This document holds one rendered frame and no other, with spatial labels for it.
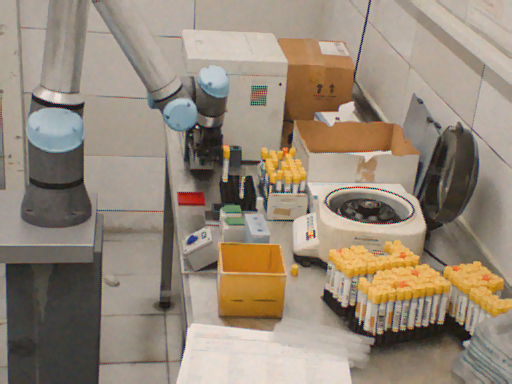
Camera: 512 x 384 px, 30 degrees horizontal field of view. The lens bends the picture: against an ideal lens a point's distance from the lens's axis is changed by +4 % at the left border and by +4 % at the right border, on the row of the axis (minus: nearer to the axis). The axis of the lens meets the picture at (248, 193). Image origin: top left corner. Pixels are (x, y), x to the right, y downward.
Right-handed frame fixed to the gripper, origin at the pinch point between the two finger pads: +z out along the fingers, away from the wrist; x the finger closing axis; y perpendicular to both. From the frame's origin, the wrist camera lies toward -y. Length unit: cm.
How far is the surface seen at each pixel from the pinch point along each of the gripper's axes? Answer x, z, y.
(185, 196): -5.3, -3.0, 14.4
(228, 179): 6.3, -1.7, 7.6
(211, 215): 0.2, -11.0, 25.6
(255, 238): 7, -31, 45
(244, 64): 10.9, -15.2, -20.9
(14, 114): -62, 101, -99
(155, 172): -7, 126, -91
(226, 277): -1, -39, 60
